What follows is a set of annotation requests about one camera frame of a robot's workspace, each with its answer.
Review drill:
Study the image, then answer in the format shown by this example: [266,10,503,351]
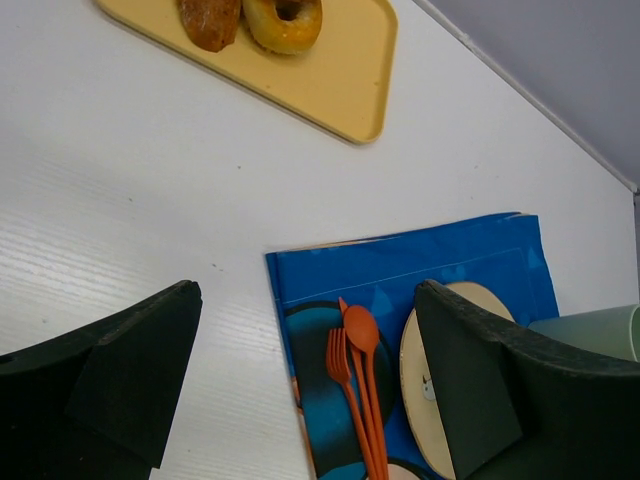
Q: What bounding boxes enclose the green plastic cup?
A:
[528,304,639,362]

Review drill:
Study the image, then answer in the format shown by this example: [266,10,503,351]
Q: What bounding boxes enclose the blue cartoon placemat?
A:
[266,212,558,479]

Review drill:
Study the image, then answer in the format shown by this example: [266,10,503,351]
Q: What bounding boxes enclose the golden bagel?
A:
[242,0,323,55]

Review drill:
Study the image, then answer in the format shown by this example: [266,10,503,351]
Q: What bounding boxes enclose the brown glazed pastry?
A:
[177,0,241,52]

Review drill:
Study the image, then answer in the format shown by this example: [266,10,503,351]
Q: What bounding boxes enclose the yellow plastic tray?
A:
[98,1,398,144]

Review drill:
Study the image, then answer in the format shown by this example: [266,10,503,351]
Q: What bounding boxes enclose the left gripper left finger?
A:
[1,280,202,479]

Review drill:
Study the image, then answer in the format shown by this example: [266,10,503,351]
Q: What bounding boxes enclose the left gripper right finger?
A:
[414,280,639,479]

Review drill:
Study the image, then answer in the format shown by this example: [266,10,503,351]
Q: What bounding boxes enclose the orange plastic fork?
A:
[326,328,379,479]

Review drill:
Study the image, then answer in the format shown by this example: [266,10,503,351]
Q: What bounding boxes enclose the beige decorated plate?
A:
[398,280,517,480]

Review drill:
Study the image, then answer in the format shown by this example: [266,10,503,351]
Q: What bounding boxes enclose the orange plastic spoon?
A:
[342,304,390,480]

